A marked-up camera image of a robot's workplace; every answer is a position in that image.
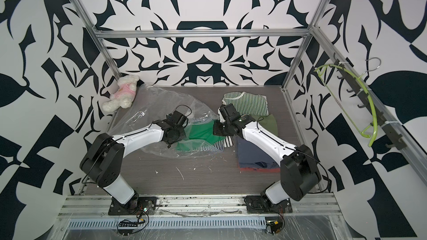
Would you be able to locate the solid green garment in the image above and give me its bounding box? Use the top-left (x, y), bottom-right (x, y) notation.
top-left (175, 121), bottom-right (225, 152)

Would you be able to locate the clear plastic vacuum bag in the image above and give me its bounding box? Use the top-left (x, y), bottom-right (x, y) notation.
top-left (108, 85), bottom-right (220, 158)

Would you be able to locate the navy blue t-shirt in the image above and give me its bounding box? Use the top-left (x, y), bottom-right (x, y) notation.
top-left (236, 137), bottom-right (280, 169)

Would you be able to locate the red t-shirt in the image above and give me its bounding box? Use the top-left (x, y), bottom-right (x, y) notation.
top-left (239, 168), bottom-right (280, 173)

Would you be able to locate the blue white striped garment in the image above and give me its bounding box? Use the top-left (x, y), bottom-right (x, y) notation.
top-left (201, 136), bottom-right (234, 152)

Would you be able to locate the green printed t-shirt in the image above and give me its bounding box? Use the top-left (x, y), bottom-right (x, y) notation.
top-left (251, 114), bottom-right (279, 136)

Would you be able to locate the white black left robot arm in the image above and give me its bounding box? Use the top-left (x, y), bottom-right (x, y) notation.
top-left (80, 112), bottom-right (188, 209)

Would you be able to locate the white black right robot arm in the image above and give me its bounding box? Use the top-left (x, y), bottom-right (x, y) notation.
top-left (213, 115), bottom-right (321, 204)

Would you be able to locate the white teddy bear pink shirt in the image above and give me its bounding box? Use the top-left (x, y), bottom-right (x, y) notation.
top-left (102, 75), bottom-right (140, 112)

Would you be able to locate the black connector block right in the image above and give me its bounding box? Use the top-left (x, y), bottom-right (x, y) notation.
top-left (265, 220), bottom-right (284, 235)

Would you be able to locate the black connector block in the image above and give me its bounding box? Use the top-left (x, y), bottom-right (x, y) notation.
top-left (116, 220), bottom-right (140, 236)
top-left (265, 220), bottom-right (284, 235)

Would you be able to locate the black connector block left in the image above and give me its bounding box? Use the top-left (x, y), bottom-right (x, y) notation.
top-left (116, 220), bottom-right (140, 236)

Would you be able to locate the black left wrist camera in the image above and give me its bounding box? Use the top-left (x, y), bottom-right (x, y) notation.
top-left (167, 111), bottom-right (188, 128)

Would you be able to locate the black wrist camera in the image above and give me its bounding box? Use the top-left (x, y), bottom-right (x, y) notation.
top-left (167, 111), bottom-right (188, 128)
top-left (219, 104), bottom-right (241, 123)

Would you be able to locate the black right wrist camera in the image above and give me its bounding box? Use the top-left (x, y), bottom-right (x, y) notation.
top-left (219, 104), bottom-right (241, 123)

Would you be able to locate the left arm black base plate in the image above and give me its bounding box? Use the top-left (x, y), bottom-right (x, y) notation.
top-left (108, 196), bottom-right (158, 216)

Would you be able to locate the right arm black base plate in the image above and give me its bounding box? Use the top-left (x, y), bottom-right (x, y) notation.
top-left (244, 196), bottom-right (293, 214)

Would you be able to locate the white slotted cable duct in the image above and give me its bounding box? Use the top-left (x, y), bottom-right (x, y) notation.
top-left (68, 217), bottom-right (267, 230)

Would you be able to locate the aluminium frame back crossbar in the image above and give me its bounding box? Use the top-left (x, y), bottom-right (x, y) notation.
top-left (95, 28), bottom-right (309, 39)

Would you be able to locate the aluminium frame rail front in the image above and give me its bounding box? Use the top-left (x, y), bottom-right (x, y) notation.
top-left (58, 193), bottom-right (342, 218)

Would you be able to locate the green wire clothes hanger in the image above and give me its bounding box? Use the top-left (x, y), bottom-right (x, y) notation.
top-left (314, 59), bottom-right (380, 147)

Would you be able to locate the black wall hook rack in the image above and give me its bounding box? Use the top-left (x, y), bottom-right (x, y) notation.
top-left (333, 55), bottom-right (407, 151)

